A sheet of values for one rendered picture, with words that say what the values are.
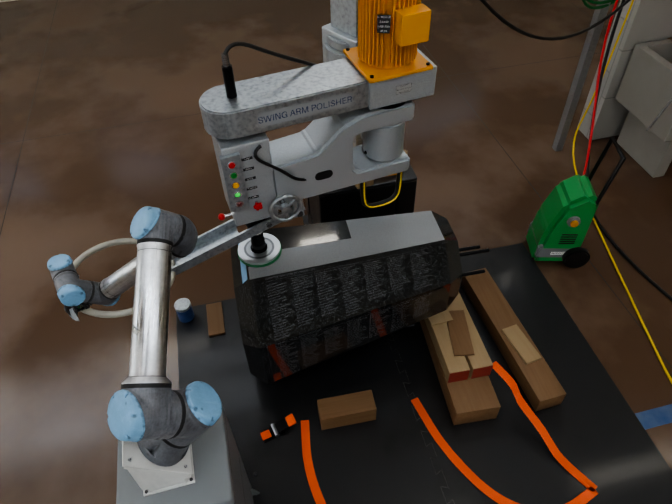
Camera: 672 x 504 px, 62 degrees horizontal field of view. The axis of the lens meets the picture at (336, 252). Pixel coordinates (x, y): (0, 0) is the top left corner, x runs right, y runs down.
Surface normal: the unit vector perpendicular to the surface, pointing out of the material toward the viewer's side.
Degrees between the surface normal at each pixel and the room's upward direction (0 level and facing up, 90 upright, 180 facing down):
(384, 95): 90
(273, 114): 90
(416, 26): 90
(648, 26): 90
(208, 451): 0
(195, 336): 0
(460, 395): 0
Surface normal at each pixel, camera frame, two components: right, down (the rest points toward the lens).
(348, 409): -0.03, -0.69
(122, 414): -0.61, -0.11
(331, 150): 0.36, 0.67
